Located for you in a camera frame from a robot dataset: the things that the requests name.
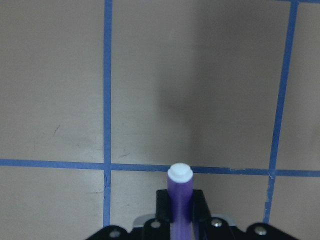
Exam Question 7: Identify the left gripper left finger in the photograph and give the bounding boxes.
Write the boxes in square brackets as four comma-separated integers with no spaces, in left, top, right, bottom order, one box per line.
[88,189,172,240]

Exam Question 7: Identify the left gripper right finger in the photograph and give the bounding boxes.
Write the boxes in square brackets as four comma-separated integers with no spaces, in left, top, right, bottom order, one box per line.
[191,189,296,240]

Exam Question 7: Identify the purple pen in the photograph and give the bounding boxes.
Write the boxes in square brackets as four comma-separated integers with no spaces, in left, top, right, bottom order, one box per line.
[167,162,193,240]

